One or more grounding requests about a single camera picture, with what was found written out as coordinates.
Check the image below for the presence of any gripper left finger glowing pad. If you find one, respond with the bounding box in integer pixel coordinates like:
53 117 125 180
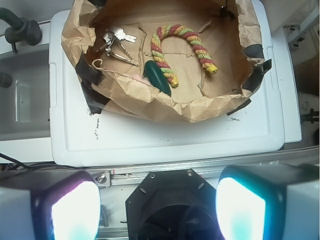
0 170 101 240

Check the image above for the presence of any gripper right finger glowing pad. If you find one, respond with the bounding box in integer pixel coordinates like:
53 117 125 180
215 163 320 240

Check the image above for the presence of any white plastic cooler lid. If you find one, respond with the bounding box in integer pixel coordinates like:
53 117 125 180
49 10 285 167

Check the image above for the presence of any clear plastic bin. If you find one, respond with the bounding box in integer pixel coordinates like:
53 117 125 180
0 44 50 141

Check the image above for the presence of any pink plush bunny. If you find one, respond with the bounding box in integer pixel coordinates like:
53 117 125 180
132 74 151 86

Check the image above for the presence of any dark green oval object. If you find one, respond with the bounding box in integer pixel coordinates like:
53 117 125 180
143 60 172 96

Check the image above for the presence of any brown paper bag nest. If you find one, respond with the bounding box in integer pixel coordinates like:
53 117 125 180
61 0 271 123

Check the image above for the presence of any bunch of metal keys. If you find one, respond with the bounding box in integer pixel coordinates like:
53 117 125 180
92 26 139 67

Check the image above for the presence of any black clamp knob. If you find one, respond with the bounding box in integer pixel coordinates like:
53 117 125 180
0 7 43 54

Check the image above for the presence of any aluminium extrusion rail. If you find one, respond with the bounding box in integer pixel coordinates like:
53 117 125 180
0 146 320 187

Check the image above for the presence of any black octagonal mount plate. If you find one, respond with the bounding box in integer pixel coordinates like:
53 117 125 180
125 169 224 240

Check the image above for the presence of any multicolored twisted rope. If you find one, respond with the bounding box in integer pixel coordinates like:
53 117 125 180
150 24 219 88

